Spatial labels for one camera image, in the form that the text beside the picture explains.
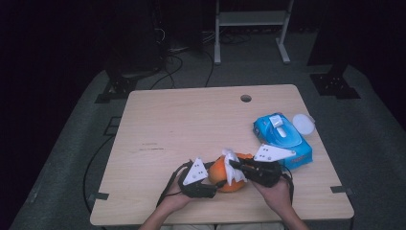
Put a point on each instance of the orange plush toy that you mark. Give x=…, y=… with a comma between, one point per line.
x=217, y=172

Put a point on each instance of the person's left hand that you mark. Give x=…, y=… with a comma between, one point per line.
x=177, y=198

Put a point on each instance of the white wet wipe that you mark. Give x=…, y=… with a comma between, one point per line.
x=233, y=171

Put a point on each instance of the white metal stand frame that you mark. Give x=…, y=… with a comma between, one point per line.
x=252, y=18

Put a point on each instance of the white oval pack lid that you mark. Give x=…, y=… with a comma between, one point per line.
x=303, y=123

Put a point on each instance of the black cabinet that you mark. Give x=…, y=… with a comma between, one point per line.
x=137, y=38

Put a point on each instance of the person's right hand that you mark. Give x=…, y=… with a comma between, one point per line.
x=276, y=195

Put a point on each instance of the blue wet wipe pack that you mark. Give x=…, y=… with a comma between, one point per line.
x=288, y=140

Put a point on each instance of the grey tape strip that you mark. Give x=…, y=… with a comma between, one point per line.
x=340, y=189
x=101, y=195

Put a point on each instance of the black stand base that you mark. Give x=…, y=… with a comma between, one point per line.
x=119, y=87
x=332, y=84

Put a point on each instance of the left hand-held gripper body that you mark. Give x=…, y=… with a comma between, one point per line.
x=196, y=190

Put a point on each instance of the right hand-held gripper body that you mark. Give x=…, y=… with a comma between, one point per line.
x=266, y=174

